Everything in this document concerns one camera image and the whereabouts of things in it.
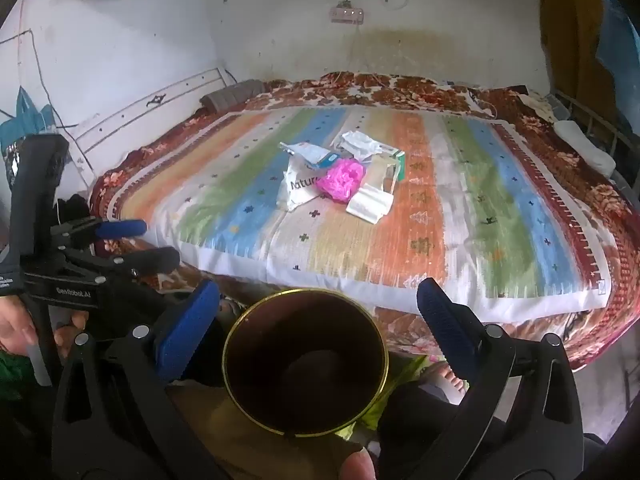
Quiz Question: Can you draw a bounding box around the person's left hand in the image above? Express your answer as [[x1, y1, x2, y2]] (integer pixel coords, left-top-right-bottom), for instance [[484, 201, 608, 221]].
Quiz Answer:
[[0, 294, 89, 361]]

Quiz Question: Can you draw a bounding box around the white pillow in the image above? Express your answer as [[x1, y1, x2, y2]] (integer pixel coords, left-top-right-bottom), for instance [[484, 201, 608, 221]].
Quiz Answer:
[[552, 120, 617, 178]]

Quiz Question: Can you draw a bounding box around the green cloth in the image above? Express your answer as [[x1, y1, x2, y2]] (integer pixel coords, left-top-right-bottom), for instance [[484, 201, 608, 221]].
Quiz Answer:
[[0, 352, 33, 401]]

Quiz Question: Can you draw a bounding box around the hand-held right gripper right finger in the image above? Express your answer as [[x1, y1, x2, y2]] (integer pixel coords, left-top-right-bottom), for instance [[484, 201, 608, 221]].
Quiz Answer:
[[416, 276, 585, 480]]

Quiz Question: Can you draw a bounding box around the teal dotted hanging cloth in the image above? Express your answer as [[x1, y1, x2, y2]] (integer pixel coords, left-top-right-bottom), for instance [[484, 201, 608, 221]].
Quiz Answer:
[[595, 0, 640, 116]]

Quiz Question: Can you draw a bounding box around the green white carton box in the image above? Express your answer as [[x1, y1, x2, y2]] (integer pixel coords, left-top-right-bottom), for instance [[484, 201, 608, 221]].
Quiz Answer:
[[371, 147, 407, 195]]

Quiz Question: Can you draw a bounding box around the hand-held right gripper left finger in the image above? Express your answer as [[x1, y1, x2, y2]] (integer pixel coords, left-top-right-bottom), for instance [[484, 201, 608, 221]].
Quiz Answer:
[[50, 279, 236, 480]]

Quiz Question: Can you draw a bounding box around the pale yellow plastic bag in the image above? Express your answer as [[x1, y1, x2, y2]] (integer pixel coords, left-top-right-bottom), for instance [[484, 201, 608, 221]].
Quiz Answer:
[[346, 185, 396, 223]]

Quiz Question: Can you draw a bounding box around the white plastic bag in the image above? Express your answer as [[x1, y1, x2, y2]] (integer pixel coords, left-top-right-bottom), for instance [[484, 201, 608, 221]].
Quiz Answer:
[[276, 152, 332, 211]]

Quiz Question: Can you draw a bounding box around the metal bed frame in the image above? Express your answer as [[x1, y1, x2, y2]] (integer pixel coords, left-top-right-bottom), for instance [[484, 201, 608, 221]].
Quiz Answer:
[[550, 92, 640, 173]]

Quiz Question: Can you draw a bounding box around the pink plastic bag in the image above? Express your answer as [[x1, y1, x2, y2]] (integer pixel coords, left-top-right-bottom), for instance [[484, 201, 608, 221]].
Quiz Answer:
[[315, 156, 366, 204]]

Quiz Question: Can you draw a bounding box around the striped bed sheet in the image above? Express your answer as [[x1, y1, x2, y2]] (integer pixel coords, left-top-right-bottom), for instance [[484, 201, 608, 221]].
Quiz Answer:
[[112, 105, 613, 323]]

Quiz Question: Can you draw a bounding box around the brown hanging cloth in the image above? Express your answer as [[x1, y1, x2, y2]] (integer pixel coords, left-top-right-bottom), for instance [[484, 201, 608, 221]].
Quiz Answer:
[[542, 0, 617, 121]]

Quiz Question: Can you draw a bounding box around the brown floral blanket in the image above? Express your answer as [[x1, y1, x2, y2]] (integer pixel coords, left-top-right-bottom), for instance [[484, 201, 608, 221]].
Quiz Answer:
[[87, 71, 640, 373]]

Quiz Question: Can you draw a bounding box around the white bed headboard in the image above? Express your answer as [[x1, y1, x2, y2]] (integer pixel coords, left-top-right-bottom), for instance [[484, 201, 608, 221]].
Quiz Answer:
[[70, 66, 236, 191]]

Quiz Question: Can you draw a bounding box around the white power strip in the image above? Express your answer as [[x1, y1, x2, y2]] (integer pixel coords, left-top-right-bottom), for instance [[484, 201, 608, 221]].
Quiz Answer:
[[330, 6, 365, 24]]

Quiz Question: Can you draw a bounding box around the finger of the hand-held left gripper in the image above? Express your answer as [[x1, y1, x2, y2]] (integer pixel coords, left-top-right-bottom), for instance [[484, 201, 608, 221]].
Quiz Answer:
[[50, 219, 149, 252], [60, 246, 181, 282]]

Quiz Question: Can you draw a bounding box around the grey pillow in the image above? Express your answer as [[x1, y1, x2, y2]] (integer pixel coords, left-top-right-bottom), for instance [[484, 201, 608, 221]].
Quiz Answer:
[[200, 80, 266, 113]]

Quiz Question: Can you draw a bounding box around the white blue wrapper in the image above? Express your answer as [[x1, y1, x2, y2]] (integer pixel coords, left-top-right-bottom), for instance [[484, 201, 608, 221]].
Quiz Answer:
[[278, 141, 328, 163]]

